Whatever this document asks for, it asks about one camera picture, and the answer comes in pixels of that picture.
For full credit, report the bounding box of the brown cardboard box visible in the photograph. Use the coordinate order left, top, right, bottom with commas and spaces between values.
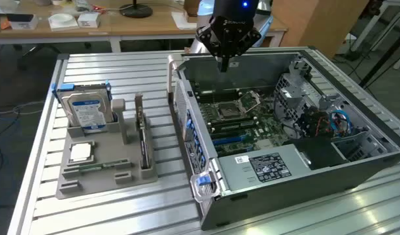
183, 0, 217, 18

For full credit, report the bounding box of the RAM stick with white sticker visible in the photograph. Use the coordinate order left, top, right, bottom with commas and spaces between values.
212, 117, 259, 131

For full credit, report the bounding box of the silver chipset heatsink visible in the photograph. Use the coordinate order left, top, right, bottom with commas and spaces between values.
255, 139, 276, 148

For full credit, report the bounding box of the green motherboard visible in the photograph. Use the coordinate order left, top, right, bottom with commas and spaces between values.
193, 83, 297, 158

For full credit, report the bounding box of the blue wire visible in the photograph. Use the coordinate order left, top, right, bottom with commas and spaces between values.
329, 110, 353, 137

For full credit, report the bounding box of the silver disk bay cage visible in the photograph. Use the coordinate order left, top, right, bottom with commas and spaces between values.
272, 72, 324, 123

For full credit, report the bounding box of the wooden cabinet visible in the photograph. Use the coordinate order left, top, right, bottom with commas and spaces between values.
271, 0, 372, 59

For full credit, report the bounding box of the black stand leg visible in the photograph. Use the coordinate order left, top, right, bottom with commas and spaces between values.
359, 7, 400, 89

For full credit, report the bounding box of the white paper pad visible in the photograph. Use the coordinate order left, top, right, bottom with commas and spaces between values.
171, 11, 199, 30

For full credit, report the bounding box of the CPU socket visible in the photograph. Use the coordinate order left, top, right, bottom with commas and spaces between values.
217, 101, 244, 121

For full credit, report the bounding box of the dark grey PC case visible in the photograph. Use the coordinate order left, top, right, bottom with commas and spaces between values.
166, 46, 400, 231

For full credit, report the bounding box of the white carton box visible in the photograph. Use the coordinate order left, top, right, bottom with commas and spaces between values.
76, 12, 101, 28

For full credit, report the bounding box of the black plastic shroud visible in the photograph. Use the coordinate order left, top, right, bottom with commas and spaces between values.
289, 136, 348, 171

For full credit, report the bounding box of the grey disk bay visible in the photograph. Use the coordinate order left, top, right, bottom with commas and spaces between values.
331, 131, 389, 163

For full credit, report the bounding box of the white square dish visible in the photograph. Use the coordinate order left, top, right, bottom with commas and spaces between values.
48, 13, 80, 32

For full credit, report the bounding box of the hard disk in blue caddy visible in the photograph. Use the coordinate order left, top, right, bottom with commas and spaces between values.
52, 80, 113, 134

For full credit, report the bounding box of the silver CPU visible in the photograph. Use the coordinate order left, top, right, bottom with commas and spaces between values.
68, 143, 93, 163

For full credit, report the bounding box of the blue expansion slot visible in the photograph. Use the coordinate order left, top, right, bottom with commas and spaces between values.
212, 134, 251, 147

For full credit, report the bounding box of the wooden desk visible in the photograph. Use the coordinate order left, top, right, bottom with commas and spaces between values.
0, 0, 289, 53

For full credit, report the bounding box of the black lamp base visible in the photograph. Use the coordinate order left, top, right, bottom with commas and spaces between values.
118, 0, 153, 19

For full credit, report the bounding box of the metal socket cover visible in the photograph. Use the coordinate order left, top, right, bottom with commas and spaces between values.
237, 90, 264, 111

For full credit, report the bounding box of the graphics card with metal bracket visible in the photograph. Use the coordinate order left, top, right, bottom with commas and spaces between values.
133, 92, 153, 170

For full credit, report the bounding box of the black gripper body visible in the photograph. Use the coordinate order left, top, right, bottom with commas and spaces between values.
208, 0, 257, 56

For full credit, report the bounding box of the grey power supply unit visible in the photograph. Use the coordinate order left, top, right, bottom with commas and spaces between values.
217, 143, 311, 193

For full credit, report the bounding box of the green RAM stick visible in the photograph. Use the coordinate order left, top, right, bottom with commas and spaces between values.
64, 160, 129, 173

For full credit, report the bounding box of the white box with black top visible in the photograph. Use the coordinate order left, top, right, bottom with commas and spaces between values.
8, 13, 38, 30

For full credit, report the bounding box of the grey parts rack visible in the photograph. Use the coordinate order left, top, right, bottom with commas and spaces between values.
54, 97, 160, 200

